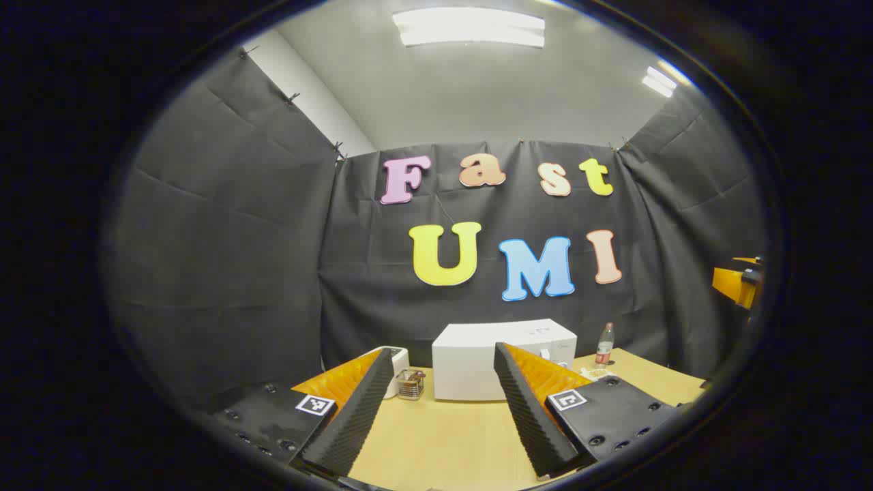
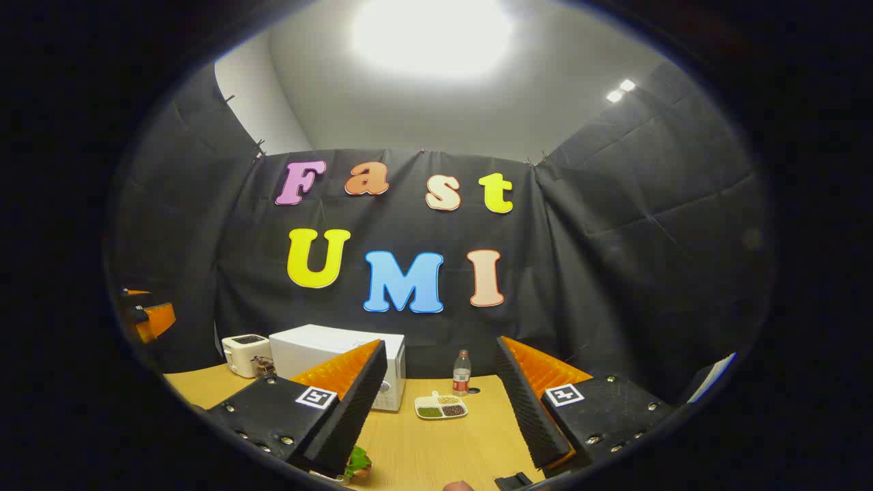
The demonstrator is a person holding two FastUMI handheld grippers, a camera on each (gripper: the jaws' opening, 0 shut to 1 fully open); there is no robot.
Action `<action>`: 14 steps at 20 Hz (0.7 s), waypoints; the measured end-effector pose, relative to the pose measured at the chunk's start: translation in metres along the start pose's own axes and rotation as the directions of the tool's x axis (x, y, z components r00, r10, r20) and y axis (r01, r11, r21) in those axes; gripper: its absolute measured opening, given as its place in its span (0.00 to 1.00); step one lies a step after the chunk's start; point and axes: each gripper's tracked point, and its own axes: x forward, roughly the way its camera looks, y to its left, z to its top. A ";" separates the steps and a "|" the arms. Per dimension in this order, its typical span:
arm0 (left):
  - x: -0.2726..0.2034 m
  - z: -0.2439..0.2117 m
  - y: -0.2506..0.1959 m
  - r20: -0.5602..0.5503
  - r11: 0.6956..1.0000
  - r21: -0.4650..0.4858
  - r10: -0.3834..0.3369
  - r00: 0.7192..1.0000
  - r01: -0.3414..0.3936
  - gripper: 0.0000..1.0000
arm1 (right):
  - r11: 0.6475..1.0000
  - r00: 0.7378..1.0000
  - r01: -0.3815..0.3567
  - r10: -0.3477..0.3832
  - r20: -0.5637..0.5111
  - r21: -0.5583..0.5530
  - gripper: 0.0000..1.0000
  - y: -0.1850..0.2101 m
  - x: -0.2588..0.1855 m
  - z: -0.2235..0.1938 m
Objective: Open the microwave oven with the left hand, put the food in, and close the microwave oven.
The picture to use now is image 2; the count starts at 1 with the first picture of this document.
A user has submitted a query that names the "black backdrop cloth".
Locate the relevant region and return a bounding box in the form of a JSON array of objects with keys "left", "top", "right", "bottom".
[{"left": 109, "top": 61, "right": 775, "bottom": 410}]

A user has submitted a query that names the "large ceiling light panel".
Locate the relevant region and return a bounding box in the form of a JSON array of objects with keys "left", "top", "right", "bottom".
[{"left": 351, "top": 0, "right": 512, "bottom": 79}]

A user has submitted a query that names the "clear bottle with red label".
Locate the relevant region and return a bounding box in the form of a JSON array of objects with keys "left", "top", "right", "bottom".
[{"left": 453, "top": 350, "right": 472, "bottom": 397}]

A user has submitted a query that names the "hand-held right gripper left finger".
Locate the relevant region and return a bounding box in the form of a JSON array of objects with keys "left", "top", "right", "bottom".
[{"left": 205, "top": 339, "right": 388, "bottom": 478}]

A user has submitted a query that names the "white divided dish of beans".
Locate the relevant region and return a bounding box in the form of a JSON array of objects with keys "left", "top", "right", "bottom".
[{"left": 415, "top": 391, "right": 469, "bottom": 420}]

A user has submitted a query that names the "white microwave oven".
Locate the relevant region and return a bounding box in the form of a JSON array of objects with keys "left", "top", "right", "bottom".
[{"left": 269, "top": 324, "right": 406, "bottom": 413}]

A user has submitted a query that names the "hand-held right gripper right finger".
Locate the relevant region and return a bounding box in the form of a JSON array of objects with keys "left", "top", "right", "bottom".
[{"left": 494, "top": 336, "right": 677, "bottom": 471}]

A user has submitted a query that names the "white toaster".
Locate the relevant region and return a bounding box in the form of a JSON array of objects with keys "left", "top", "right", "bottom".
[{"left": 222, "top": 333, "right": 275, "bottom": 379}]

